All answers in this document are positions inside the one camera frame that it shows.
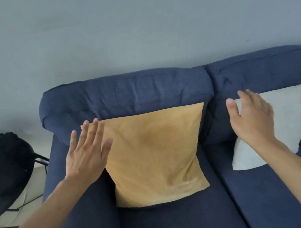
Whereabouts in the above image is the person's right hand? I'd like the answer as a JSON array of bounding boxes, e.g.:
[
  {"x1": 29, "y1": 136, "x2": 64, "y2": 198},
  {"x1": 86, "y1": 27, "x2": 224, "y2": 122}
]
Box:
[{"x1": 225, "y1": 87, "x2": 278, "y2": 154}]

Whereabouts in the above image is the person's left hand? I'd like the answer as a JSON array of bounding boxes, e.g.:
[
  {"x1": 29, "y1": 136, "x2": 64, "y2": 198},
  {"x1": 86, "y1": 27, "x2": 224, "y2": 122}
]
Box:
[{"x1": 60, "y1": 117, "x2": 117, "y2": 188}]

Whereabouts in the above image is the person's left forearm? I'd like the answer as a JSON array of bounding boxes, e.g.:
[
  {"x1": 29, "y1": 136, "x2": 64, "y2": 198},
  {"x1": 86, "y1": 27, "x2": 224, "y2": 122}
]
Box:
[{"x1": 0, "y1": 173, "x2": 108, "y2": 228}]

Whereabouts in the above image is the person's right forearm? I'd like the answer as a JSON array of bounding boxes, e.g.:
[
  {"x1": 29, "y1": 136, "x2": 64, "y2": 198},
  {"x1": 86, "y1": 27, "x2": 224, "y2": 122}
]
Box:
[{"x1": 254, "y1": 135, "x2": 301, "y2": 228}]

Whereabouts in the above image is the mustard yellow cushion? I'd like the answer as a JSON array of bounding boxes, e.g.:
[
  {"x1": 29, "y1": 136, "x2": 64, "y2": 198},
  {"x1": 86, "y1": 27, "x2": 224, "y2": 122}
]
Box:
[{"x1": 79, "y1": 102, "x2": 212, "y2": 212}]

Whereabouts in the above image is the white cushion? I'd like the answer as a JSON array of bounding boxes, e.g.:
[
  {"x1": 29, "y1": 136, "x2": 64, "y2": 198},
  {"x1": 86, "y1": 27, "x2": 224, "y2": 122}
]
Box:
[{"x1": 226, "y1": 82, "x2": 301, "y2": 171}]

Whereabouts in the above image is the black round chair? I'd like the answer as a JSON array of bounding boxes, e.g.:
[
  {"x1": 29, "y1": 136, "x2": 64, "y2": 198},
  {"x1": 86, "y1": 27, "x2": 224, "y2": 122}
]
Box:
[{"x1": 0, "y1": 128, "x2": 55, "y2": 228}]

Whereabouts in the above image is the navy blue fabric sofa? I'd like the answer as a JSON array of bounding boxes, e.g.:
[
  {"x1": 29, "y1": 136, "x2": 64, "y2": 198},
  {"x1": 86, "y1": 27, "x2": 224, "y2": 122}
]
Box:
[{"x1": 32, "y1": 44, "x2": 301, "y2": 228}]

